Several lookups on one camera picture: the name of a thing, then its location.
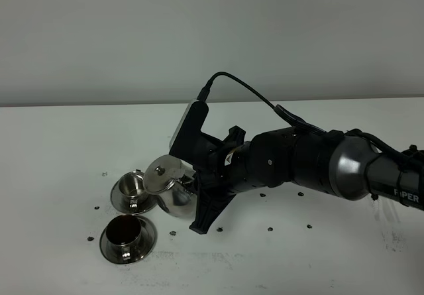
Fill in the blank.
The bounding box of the far stainless steel teacup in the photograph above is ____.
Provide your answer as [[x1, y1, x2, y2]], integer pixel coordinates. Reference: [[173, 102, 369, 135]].
[[118, 170, 148, 213]]

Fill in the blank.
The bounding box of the near stainless steel teacup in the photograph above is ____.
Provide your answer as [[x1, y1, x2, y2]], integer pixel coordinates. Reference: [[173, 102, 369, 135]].
[[105, 215, 141, 263]]

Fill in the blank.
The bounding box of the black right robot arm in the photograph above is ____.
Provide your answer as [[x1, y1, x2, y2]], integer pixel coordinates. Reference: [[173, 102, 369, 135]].
[[190, 127, 423, 234]]

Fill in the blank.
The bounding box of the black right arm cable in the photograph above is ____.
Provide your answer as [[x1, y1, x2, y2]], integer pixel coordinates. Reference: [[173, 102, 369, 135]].
[[196, 72, 424, 163]]

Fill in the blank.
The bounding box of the stainless steel teapot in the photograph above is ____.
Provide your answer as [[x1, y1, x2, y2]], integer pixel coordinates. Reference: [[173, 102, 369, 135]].
[[142, 154, 197, 219]]

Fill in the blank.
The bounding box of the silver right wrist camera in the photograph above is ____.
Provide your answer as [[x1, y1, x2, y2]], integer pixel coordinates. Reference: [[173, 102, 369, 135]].
[[169, 99, 223, 168]]

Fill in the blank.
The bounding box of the stainless steel teacup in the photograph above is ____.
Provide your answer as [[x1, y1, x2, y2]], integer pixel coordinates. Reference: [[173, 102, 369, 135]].
[[105, 215, 141, 263], [118, 170, 148, 213]]

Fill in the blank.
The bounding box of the near stainless steel saucer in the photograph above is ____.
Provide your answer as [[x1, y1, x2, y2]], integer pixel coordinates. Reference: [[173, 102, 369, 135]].
[[99, 215, 157, 265]]

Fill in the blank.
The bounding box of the stainless steel saucer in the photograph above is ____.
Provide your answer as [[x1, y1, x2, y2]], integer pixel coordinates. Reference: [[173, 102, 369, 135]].
[[99, 215, 157, 265], [110, 179, 157, 215]]

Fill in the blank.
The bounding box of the far stainless steel saucer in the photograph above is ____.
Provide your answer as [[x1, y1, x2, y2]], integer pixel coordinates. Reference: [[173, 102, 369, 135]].
[[110, 179, 157, 215]]

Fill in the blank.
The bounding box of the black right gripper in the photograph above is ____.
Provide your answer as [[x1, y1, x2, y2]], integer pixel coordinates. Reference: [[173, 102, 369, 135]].
[[189, 126, 248, 235]]

